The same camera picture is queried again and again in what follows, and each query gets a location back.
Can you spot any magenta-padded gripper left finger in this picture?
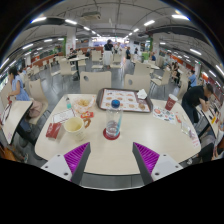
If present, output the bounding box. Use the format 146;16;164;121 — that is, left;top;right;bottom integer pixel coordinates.
39;142;92;185

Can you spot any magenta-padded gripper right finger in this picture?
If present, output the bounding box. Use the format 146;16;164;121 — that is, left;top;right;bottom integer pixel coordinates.
132;142;184;186

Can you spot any clear bottle with blue cap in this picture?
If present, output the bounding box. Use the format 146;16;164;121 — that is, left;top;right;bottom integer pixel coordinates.
105;99;124;139

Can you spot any red carton box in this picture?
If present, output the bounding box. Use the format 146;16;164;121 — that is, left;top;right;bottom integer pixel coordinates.
45;122;63;140

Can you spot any white printed table sticker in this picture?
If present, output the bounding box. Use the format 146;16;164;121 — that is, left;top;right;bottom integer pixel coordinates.
52;109;76;124
189;129;201;148

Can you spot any cream paper cup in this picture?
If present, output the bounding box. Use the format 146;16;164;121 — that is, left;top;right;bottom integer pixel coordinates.
63;116;88;143

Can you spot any clear plastic bag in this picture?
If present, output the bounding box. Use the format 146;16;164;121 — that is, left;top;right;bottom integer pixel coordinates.
179;120;194;136

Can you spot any colourful printed flyer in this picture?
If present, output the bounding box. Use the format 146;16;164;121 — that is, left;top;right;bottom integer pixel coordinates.
152;105;178;125

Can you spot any person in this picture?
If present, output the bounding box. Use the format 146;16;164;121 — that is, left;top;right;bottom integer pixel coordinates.
125;46;132;61
181;83;214;124
101;39;114;67
68;48;78;62
196;126;224;164
187;69;198;88
7;66;33;103

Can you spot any pink bag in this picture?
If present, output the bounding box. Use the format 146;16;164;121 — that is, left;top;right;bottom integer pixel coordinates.
28;100;44;119

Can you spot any flat round red coaster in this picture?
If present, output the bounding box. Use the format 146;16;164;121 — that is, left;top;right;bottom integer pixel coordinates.
102;128;121;141

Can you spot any beige table with dark edge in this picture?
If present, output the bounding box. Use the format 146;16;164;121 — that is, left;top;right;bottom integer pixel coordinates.
0;100;34;145
196;103;221;129

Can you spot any red paper cup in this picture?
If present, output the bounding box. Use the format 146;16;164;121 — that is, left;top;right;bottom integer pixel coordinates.
164;93;179;112

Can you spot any small teal bottle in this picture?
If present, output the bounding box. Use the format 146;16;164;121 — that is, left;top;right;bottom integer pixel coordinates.
65;97;73;110

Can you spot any white crumpled napkin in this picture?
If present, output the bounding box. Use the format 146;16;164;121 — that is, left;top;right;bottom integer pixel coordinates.
135;88;148;100

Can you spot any brown food tray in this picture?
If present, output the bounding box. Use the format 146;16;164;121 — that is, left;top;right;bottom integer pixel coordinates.
96;87;154;114

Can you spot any beige chair with round hole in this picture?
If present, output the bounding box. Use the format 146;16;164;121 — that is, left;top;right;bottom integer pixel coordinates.
79;70;112;95
123;73;152;96

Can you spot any group of beige chairs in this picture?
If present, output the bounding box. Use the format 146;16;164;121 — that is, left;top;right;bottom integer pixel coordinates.
19;49;188;101

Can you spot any group of ceiling lights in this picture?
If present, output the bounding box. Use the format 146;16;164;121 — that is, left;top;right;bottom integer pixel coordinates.
0;13;224;79

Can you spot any ceiling air conditioner unit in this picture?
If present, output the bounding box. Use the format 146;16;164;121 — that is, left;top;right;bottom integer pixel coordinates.
80;11;102;21

